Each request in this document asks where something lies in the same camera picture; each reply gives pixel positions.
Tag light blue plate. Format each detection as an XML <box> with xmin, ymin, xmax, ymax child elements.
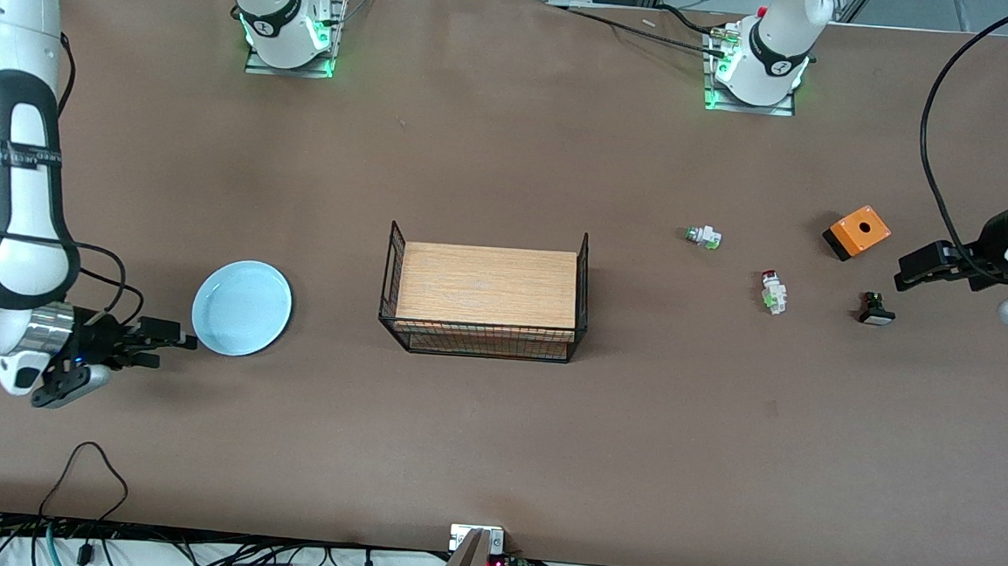
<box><xmin>189</xmin><ymin>256</ymin><xmax>296</xmax><ymax>361</ymax></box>

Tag red push button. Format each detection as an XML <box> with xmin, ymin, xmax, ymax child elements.
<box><xmin>757</xmin><ymin>268</ymin><xmax>791</xmax><ymax>317</ymax></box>

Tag orange button box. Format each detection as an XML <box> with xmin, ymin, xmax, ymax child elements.
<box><xmin>820</xmin><ymin>202</ymin><xmax>894</xmax><ymax>266</ymax></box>

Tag wooden shelf board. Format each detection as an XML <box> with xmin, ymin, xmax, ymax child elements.
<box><xmin>394</xmin><ymin>241</ymin><xmax>580</xmax><ymax>334</ymax></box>

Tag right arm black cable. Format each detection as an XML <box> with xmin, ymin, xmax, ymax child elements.
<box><xmin>38</xmin><ymin>28</ymin><xmax>163</xmax><ymax>332</ymax></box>

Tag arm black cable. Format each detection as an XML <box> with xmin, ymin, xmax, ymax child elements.
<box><xmin>38</xmin><ymin>28</ymin><xmax>163</xmax><ymax>332</ymax></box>
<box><xmin>910</xmin><ymin>0</ymin><xmax>1008</xmax><ymax>281</ymax></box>

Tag black looped cable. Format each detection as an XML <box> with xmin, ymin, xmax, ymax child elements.
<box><xmin>38</xmin><ymin>438</ymin><xmax>133</xmax><ymax>525</ymax></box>

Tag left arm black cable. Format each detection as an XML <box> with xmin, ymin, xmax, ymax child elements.
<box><xmin>910</xmin><ymin>0</ymin><xmax>1008</xmax><ymax>281</ymax></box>

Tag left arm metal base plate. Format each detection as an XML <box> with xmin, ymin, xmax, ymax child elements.
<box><xmin>702</xmin><ymin>23</ymin><xmax>802</xmax><ymax>118</ymax></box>

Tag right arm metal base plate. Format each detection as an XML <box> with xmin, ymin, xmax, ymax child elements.
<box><xmin>244</xmin><ymin>0</ymin><xmax>348</xmax><ymax>81</ymax></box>

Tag black wire rack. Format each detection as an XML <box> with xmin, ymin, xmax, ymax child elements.
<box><xmin>376</xmin><ymin>220</ymin><xmax>596</xmax><ymax>365</ymax></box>

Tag black table cable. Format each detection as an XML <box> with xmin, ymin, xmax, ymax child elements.
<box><xmin>543</xmin><ymin>0</ymin><xmax>736</xmax><ymax>57</ymax></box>

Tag white metal bracket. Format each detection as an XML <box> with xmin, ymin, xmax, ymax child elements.
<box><xmin>449</xmin><ymin>523</ymin><xmax>507</xmax><ymax>556</ymax></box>

